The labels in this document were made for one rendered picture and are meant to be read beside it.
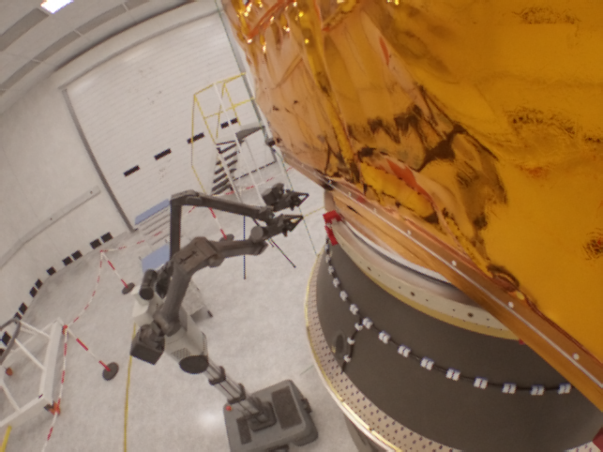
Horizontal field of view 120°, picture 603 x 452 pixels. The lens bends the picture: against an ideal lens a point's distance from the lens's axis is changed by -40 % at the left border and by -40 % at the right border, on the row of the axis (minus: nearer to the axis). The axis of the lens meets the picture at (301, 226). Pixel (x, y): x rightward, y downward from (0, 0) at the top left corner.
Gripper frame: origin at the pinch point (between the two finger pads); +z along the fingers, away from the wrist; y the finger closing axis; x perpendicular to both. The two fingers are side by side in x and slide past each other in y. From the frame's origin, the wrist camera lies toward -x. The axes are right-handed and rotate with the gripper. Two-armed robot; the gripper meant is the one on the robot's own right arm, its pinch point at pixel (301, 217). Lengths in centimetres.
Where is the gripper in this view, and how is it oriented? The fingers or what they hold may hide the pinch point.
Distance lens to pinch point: 119.5
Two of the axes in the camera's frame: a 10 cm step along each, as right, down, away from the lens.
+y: 0.2, -5.1, 8.6
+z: 8.8, -3.9, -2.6
